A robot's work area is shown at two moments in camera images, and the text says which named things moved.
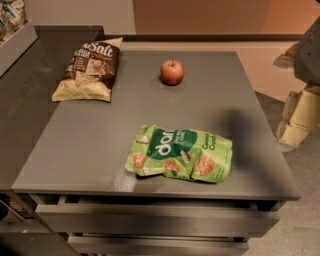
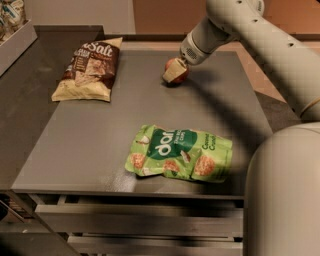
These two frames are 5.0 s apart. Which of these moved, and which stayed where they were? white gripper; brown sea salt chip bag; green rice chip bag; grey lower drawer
Moved: white gripper
Stayed: brown sea salt chip bag; grey lower drawer; green rice chip bag
